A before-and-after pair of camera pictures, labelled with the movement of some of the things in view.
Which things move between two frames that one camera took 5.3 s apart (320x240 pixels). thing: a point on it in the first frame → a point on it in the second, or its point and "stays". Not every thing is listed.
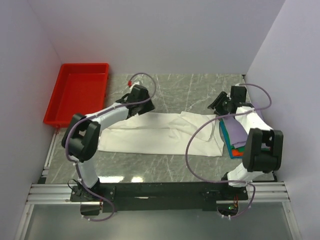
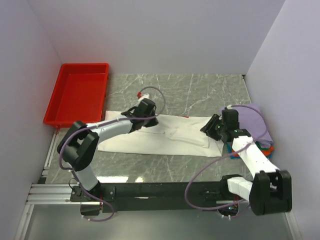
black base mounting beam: x=123 y=196 stays
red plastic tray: x=80 y=88 stays
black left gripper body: x=145 y=107 → x=150 y=122
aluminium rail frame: x=40 y=193 stays
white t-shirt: x=162 y=133 stays
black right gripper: x=221 y=96 → x=209 y=126
